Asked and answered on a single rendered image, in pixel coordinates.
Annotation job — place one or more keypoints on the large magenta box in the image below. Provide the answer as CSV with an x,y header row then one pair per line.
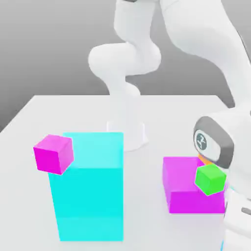
x,y
182,186

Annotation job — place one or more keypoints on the large cyan box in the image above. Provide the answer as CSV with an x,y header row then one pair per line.
x,y
88,196

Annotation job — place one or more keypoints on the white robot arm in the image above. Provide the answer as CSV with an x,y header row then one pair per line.
x,y
135,58

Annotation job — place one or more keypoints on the small orange cube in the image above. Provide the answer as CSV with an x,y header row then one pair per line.
x,y
205,160

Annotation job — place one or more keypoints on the small magenta cube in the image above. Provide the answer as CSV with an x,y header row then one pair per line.
x,y
53,156

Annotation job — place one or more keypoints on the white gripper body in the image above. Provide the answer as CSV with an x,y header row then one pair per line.
x,y
238,219

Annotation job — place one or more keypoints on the small green cube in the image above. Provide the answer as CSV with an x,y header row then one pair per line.
x,y
210,179

